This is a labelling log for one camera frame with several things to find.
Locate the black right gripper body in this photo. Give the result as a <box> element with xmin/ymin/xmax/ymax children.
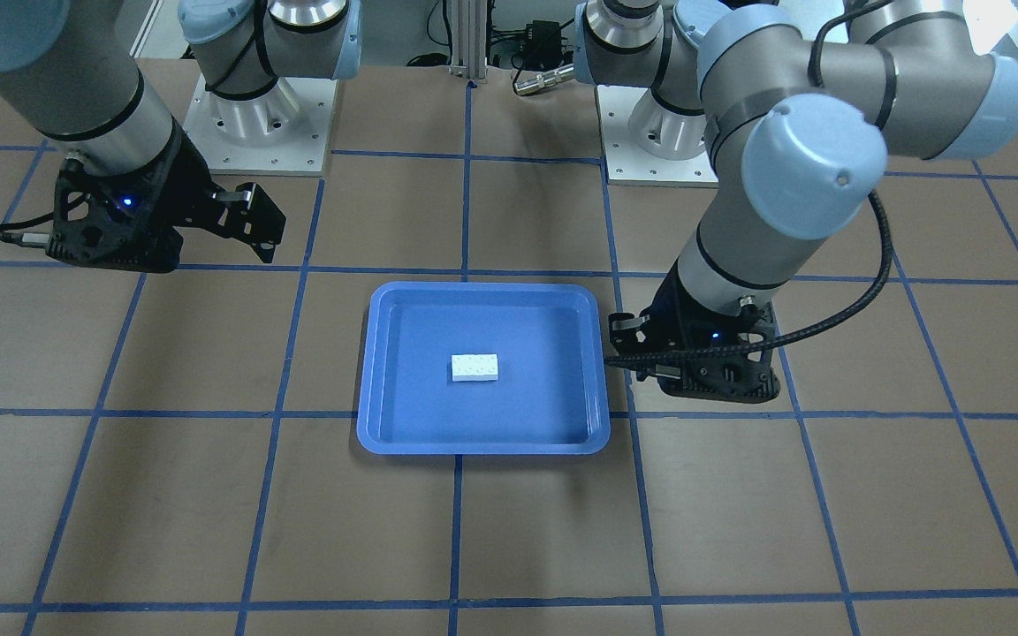
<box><xmin>45</xmin><ymin>122</ymin><xmax>218</xmax><ymax>273</ymax></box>

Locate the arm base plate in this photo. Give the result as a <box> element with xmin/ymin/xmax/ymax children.
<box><xmin>183</xmin><ymin>77</ymin><xmax>342</xmax><ymax>178</ymax></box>
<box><xmin>596</xmin><ymin>86</ymin><xmax>718</xmax><ymax>189</ymax></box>

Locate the white block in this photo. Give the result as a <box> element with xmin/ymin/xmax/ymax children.
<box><xmin>450</xmin><ymin>354</ymin><xmax>483</xmax><ymax>382</ymax></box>
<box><xmin>470</xmin><ymin>353</ymin><xmax>498</xmax><ymax>380</ymax></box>

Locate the blue plastic tray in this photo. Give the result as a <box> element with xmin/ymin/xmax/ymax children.
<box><xmin>356</xmin><ymin>282</ymin><xmax>611</xmax><ymax>456</ymax></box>

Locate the aluminium frame post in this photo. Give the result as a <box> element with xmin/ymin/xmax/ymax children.
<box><xmin>442</xmin><ymin>1</ymin><xmax>491</xmax><ymax>86</ymax></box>

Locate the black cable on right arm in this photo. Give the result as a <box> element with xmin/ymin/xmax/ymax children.
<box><xmin>0</xmin><ymin>190</ymin><xmax>90</xmax><ymax>244</ymax></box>

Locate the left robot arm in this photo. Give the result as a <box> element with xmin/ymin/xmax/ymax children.
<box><xmin>604</xmin><ymin>1</ymin><xmax>1018</xmax><ymax>404</ymax></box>

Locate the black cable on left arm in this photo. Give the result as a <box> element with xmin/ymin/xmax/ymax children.
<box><xmin>602</xmin><ymin>0</ymin><xmax>894</xmax><ymax>369</ymax></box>

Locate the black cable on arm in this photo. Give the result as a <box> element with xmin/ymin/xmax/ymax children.
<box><xmin>0</xmin><ymin>190</ymin><xmax>90</xmax><ymax>244</ymax></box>
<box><xmin>602</xmin><ymin>0</ymin><xmax>894</xmax><ymax>369</ymax></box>

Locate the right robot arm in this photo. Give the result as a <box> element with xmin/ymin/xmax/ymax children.
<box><xmin>0</xmin><ymin>1</ymin><xmax>362</xmax><ymax>273</ymax></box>

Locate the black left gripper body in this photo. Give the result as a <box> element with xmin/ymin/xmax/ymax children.
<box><xmin>642</xmin><ymin>261</ymin><xmax>782</xmax><ymax>405</ymax></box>

